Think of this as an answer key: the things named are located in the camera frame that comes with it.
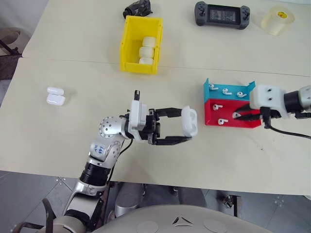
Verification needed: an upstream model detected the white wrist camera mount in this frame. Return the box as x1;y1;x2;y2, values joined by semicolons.
128;90;149;142
249;84;290;119

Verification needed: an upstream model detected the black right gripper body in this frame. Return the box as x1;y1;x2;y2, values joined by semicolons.
252;108;284;129

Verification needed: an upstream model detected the crumpled black bag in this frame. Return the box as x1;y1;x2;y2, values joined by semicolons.
123;0;154;17

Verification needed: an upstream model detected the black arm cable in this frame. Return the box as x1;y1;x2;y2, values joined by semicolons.
106;138;134;183
263;120;311;141

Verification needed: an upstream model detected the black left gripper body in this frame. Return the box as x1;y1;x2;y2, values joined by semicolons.
145;109;162;146

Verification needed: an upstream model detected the blue earbud tray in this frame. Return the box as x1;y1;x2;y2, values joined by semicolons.
203;78;256;101

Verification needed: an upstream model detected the beige robot torso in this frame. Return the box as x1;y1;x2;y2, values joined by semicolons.
92;203;311;233

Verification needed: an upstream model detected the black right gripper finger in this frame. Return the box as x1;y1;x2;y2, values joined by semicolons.
237;103;254;115
233;112;261;122

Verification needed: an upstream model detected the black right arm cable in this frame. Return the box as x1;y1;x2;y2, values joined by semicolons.
263;120;311;141

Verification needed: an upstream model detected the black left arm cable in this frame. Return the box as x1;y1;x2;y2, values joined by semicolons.
106;138;134;183

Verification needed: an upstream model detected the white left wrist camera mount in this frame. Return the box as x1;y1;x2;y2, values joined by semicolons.
128;90;149;142

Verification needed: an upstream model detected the yellow plastic bin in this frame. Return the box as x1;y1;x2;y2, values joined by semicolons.
120;15;163;75

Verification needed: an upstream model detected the clear tape roll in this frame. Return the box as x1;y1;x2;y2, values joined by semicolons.
261;6;296;36

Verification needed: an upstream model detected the chair with dark frame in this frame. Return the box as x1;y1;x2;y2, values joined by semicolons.
0;26;32;81

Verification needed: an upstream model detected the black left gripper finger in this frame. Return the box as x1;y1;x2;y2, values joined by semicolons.
155;106;183;119
152;135;193;147

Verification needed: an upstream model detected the metal table bracket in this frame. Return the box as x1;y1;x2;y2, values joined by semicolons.
220;194;241;217

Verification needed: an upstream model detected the grey rounded metal shape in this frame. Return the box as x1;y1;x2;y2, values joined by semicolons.
114;182;147;219

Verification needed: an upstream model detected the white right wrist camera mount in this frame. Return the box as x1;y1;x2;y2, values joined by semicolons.
249;84;290;119

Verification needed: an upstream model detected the red earbud tray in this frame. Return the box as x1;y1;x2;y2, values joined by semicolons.
204;98;262;129

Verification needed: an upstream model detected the dark grey handheld game controller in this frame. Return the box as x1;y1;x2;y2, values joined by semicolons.
194;1;251;30

